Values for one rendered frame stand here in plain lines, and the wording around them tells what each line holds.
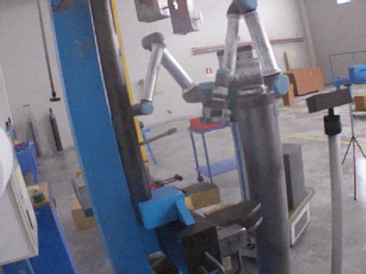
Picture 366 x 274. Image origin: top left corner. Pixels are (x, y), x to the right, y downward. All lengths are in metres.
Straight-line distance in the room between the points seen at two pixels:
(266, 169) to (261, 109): 0.31
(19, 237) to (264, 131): 1.21
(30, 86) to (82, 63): 10.81
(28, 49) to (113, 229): 11.15
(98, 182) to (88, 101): 0.33
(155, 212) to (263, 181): 0.66
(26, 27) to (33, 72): 1.75
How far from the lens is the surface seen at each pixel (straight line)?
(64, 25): 1.33
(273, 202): 1.76
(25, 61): 12.21
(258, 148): 1.65
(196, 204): 1.80
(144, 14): 1.31
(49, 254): 2.69
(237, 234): 1.31
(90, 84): 1.30
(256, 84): 1.66
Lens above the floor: 1.62
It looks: 10 degrees down
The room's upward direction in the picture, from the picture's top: 11 degrees counter-clockwise
